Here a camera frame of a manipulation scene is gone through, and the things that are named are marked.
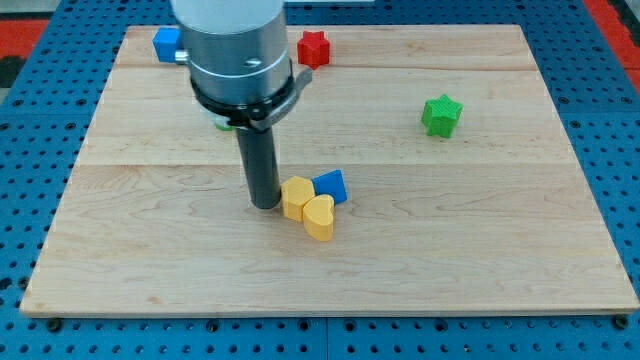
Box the yellow heart block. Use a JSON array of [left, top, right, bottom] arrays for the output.
[[303, 194, 335, 242]]

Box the green star block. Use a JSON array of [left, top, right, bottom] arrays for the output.
[[421, 94, 463, 138]]

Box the red star block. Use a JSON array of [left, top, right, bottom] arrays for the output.
[[297, 31, 330, 69]]

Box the yellow hexagon block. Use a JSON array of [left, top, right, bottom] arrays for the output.
[[281, 176, 315, 222]]

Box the black clamp ring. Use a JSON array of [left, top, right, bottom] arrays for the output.
[[189, 58, 314, 133]]

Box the wooden board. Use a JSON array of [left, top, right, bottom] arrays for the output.
[[20, 25, 639, 318]]

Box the green block behind arm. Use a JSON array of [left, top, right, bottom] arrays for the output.
[[214, 119, 234, 131]]

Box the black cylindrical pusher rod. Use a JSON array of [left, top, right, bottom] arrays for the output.
[[236, 128, 281, 209]]

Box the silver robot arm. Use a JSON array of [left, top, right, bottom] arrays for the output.
[[171, 0, 292, 105]]

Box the blue cube block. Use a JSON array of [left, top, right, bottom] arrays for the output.
[[152, 27, 182, 63]]

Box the blue triangle block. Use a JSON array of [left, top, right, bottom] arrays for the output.
[[311, 169, 348, 204]]

